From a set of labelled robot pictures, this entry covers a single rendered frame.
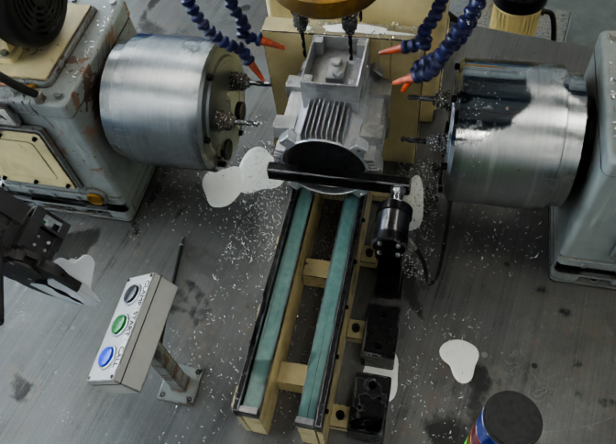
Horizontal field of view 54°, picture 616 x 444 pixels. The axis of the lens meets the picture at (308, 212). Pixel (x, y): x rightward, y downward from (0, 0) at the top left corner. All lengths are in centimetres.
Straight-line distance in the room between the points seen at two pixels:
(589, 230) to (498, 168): 20
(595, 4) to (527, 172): 221
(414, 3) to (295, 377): 72
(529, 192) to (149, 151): 66
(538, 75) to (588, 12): 208
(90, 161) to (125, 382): 49
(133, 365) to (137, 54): 54
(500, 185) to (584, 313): 33
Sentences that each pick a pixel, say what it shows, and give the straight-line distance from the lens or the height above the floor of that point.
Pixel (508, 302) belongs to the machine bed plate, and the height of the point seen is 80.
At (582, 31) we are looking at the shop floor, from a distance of 301.
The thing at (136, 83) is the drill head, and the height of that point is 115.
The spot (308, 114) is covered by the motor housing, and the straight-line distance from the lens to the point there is 107.
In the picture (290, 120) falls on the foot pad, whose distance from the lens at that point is 108.
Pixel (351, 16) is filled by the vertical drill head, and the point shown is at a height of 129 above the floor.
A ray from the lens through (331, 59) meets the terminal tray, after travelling 111.
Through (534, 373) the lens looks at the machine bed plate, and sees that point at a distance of 117.
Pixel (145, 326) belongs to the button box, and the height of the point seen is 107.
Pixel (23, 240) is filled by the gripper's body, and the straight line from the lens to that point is 85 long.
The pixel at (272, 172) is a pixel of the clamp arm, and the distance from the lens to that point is 108.
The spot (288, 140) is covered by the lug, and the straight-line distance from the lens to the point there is 104.
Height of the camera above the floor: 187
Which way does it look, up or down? 56 degrees down
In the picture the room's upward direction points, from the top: 9 degrees counter-clockwise
